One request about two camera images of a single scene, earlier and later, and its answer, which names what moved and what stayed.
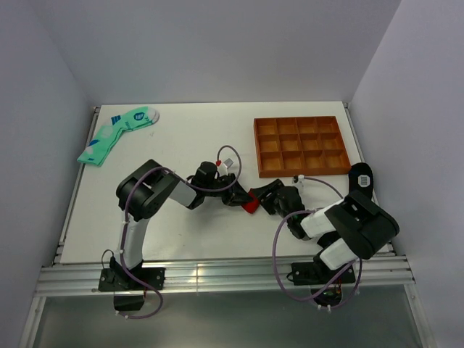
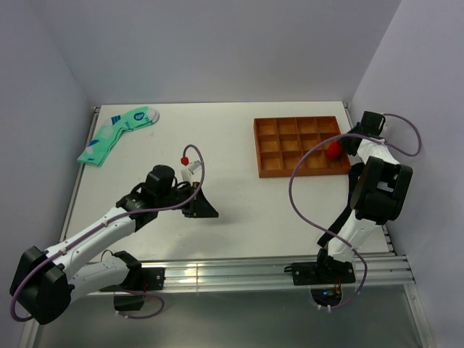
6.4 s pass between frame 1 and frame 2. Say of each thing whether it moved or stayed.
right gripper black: moved
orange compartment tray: stayed
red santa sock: moved
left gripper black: moved
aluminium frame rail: stayed
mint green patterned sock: stayed
